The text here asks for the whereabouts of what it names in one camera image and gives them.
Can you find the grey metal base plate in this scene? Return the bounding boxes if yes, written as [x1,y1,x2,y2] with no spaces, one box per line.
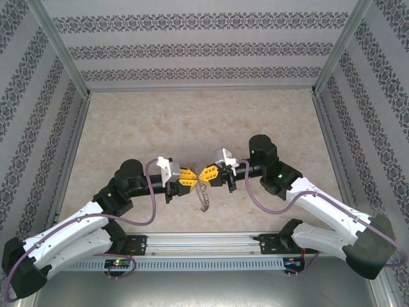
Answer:
[19,271,389,307]

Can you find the control board with wires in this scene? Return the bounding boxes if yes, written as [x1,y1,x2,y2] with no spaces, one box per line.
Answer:
[104,257,135,274]
[282,255,307,276]

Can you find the aluminium frame side rail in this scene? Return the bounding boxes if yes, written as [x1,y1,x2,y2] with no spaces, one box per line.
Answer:
[46,93,94,235]
[311,92,409,307]

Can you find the aluminium frame post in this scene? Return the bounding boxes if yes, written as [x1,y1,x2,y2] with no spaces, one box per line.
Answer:
[310,0,375,96]

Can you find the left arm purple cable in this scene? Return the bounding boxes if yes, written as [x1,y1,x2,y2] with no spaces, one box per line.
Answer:
[4,159,160,303]

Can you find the metal strip band with holes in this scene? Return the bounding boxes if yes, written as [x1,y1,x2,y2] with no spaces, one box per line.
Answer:
[190,166,213,214]

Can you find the slotted grey cable duct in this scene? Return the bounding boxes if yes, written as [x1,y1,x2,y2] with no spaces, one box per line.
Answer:
[61,256,308,273]

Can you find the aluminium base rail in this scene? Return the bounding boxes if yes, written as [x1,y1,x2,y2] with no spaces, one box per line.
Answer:
[127,232,282,257]

